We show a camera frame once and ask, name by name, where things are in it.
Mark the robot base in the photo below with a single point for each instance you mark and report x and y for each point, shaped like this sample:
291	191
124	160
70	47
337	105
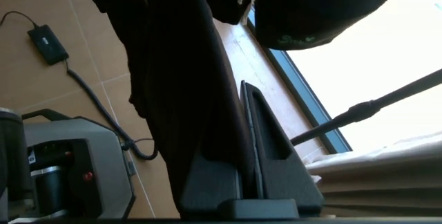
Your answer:
100	168

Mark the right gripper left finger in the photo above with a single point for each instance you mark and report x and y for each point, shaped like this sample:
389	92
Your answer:
210	186

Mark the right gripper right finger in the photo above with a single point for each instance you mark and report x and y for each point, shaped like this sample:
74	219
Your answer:
286	179

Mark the brown curtain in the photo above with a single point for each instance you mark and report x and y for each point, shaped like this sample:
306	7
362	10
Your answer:
380	179

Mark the window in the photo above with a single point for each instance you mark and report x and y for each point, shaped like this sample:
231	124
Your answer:
380	61

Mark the black knit garment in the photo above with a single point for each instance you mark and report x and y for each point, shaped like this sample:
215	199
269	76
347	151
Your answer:
172	61

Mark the black clothes rack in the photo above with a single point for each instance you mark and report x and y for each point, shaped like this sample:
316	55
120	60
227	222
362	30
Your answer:
362	109

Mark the black power adapter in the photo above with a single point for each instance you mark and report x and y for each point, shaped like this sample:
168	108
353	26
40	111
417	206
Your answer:
48	44

